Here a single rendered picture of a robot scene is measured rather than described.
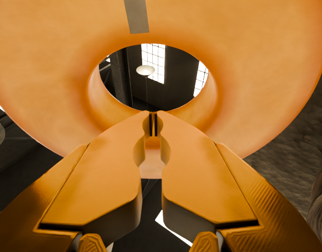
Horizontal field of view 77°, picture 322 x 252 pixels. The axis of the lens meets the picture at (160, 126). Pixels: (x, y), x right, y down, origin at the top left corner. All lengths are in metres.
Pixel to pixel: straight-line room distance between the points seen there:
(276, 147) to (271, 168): 0.08
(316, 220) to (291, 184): 0.19
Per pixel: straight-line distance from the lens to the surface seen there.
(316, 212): 0.52
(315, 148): 0.60
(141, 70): 7.00
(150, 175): 0.16
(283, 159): 0.64
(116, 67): 4.80
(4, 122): 11.85
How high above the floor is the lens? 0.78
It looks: 47 degrees up
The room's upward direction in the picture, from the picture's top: 179 degrees counter-clockwise
